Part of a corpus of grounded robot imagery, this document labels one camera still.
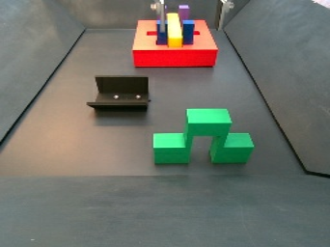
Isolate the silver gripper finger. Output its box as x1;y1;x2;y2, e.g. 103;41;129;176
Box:
151;0;166;33
218;0;236;29

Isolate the green bridge-shaped block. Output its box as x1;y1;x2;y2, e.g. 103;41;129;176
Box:
153;108;254;164

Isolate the red base board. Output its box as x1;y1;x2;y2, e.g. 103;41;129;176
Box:
133;20;218;68

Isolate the purple bridge block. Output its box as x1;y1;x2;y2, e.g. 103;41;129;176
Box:
165;5;190;21

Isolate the blue bridge block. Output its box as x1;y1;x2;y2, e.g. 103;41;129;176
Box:
157;20;197;47

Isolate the yellow arch block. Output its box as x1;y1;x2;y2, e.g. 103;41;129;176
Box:
166;13;183;47

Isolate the black angle bracket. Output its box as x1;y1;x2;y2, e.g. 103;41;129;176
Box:
87;75;150;109

